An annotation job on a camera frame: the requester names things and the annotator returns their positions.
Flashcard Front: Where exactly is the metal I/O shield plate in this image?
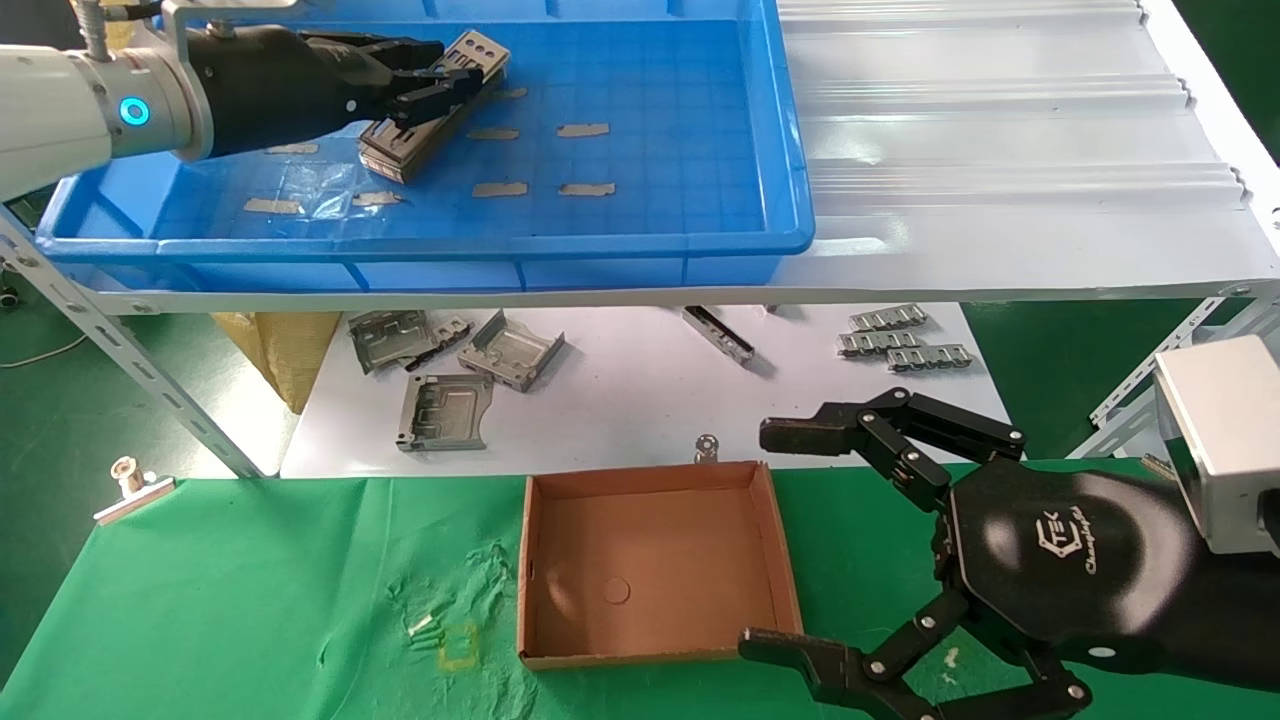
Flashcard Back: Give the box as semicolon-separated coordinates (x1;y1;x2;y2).
357;30;511;184

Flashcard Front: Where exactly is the grey square metal bracket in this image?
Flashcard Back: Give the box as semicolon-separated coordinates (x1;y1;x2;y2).
396;373;495;453

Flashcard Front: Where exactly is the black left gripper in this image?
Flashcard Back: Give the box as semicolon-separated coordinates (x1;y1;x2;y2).
185;25;483;159

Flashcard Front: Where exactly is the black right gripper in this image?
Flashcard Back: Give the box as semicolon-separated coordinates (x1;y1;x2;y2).
738;388;1280;720

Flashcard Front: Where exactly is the white perforated shelf post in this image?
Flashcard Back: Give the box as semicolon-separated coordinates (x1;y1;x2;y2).
1088;285;1280;461
0;205;263;479

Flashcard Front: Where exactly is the long dark metal strip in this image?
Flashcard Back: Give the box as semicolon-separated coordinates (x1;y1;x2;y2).
683;306;756;366

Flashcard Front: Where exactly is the blue plastic tray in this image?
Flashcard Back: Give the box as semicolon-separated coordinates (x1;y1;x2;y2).
35;0;816;294

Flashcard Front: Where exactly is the open brown cardboard box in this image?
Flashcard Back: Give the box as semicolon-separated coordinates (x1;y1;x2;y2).
517;460;804;671

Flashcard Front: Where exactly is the green table cloth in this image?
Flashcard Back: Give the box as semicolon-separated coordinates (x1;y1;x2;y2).
0;458;1280;720

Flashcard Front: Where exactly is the small slotted metal strip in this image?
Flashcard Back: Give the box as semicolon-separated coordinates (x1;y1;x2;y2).
849;304;929;333
837;331;926;358
886;344;975;373

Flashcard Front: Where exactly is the grey stamped metal plate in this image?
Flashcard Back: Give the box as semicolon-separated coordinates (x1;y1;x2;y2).
348;310;441;376

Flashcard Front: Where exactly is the white low shelf board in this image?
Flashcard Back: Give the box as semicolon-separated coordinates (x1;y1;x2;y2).
280;305;1026;479

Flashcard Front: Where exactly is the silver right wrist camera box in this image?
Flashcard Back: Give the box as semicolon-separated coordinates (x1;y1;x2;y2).
1153;335;1280;556

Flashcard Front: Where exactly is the grey folded metal bracket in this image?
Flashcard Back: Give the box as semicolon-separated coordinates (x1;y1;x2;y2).
458;310;566;393

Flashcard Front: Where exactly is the white floor cable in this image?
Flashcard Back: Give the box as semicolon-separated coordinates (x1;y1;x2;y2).
0;335;89;371

